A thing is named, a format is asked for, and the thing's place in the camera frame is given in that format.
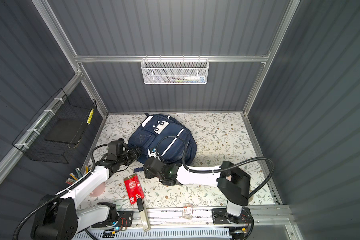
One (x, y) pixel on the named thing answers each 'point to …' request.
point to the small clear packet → (187, 211)
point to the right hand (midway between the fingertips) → (149, 167)
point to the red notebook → (134, 188)
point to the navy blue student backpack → (173, 142)
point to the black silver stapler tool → (144, 215)
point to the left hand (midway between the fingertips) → (141, 151)
